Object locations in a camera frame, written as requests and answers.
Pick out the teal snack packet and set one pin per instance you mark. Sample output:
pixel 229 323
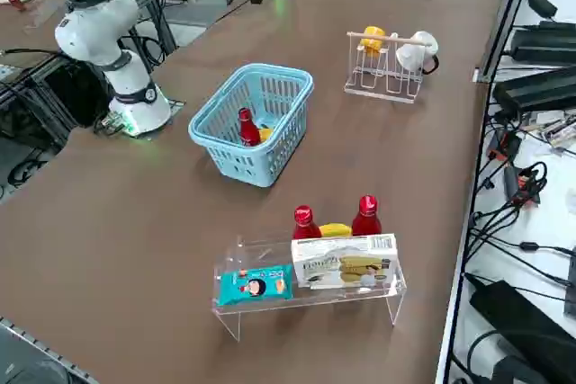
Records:
pixel 252 287

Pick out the white biscuit box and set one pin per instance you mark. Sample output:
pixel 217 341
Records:
pixel 342 262

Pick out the yellow fruit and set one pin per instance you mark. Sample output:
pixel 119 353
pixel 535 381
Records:
pixel 266 133

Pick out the yellow cup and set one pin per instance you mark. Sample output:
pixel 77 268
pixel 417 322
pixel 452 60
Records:
pixel 370 47

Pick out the white post bracket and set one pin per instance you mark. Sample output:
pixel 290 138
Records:
pixel 478 74

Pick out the aluminium camera post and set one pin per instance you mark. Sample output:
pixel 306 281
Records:
pixel 506 20

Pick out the large black power brick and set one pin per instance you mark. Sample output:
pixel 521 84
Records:
pixel 508 307

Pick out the small black power adapter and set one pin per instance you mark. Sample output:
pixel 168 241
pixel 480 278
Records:
pixel 542 6

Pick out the white cup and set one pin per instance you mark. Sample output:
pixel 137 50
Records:
pixel 416 58

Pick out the orange black electronic device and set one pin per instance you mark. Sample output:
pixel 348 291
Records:
pixel 524 186
pixel 504 145

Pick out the light blue plastic basket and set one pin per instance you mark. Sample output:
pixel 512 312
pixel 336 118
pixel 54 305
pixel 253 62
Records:
pixel 225 168

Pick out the aluminium rail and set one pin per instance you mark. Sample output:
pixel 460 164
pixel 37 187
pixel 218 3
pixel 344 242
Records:
pixel 45 348

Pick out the red cola drink bottle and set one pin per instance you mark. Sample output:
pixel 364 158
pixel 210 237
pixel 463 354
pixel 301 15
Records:
pixel 304 227
pixel 249 130
pixel 366 222

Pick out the yellow starfruit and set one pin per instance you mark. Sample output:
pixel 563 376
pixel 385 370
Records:
pixel 335 230

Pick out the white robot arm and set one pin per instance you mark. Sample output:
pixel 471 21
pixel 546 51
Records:
pixel 90 29

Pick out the clear acrylic rack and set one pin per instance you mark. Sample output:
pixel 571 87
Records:
pixel 342 296

